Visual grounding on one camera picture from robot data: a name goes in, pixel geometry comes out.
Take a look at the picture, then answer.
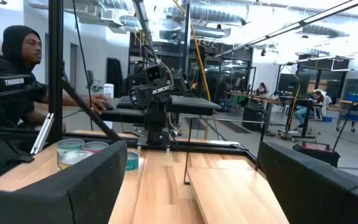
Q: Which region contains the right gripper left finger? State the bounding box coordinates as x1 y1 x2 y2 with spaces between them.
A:
0 139 128 224

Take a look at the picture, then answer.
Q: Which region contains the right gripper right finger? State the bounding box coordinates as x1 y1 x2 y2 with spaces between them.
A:
258 140 358 224

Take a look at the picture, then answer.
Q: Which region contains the peaches tin can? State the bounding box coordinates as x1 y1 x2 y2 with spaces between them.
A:
58 150 94 171

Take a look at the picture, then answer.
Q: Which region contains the mixed vegetables tin can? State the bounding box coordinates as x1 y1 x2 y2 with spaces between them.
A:
57 138 86 156

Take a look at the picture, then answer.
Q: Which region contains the short teal tuna can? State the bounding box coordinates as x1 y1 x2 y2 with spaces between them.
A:
125 151 140 172

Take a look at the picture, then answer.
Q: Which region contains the black keyboard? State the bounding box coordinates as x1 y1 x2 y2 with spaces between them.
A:
116 95 135 110

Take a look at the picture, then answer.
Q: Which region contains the black red battery box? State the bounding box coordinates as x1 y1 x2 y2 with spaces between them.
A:
291 141 342 168

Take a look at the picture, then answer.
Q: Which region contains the white box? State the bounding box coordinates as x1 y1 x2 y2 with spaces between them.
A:
103 83 115 99

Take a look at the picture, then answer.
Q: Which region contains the black curtain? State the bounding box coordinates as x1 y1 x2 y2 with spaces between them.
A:
106 57 124 98

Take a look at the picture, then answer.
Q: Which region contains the grey office chair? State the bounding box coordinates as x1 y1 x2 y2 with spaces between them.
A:
85 70 104 95

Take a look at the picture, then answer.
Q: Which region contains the black standing desk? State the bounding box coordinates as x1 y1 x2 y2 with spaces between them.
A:
277 95 318 140

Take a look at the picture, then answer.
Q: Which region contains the person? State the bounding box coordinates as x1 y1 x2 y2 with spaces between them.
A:
0 24 113 127
293 90 333 127
257 82 269 96

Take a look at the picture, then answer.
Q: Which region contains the wooden workbench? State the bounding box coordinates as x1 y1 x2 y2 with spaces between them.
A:
336 98 358 133

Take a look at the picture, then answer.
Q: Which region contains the black cabinet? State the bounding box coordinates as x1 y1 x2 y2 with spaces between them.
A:
242 105 266 132

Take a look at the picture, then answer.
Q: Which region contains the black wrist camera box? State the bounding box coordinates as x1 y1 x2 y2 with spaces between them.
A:
144 63 167 85

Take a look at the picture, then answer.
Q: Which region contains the yellow hanging cable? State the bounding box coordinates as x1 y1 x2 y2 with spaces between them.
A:
172 0 213 141

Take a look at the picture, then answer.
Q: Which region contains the silver metal bracket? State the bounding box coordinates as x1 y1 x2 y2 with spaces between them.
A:
29 112 55 156

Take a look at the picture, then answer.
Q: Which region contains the wooden shelf black metal frame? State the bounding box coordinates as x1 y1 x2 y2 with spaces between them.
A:
183 116 290 224

